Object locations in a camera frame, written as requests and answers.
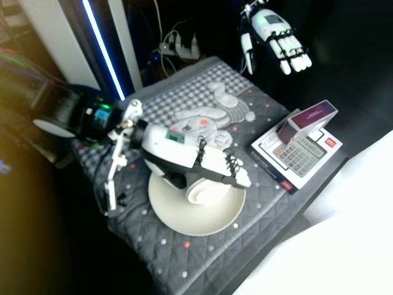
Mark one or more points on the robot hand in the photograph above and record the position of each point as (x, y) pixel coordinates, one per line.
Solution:
(172, 150)
(270, 24)

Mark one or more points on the white paper cup with lid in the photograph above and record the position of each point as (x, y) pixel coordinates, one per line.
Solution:
(205, 192)

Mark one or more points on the maroon small box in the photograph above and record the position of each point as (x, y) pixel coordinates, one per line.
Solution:
(310, 118)

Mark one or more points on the cream round plate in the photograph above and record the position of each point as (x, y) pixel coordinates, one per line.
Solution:
(190, 218)

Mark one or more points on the calculator box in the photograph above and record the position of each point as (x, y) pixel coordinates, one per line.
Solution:
(302, 159)

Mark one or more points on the white power strip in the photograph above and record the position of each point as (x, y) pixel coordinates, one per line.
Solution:
(184, 50)

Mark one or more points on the grey quilt with bear print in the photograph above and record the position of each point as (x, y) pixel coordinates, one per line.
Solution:
(153, 246)

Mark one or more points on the blue light strip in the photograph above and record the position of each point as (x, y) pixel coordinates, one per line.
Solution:
(102, 49)

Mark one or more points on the white pillar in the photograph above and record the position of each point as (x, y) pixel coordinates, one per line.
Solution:
(58, 46)

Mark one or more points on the white board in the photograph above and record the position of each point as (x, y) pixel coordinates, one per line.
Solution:
(337, 239)

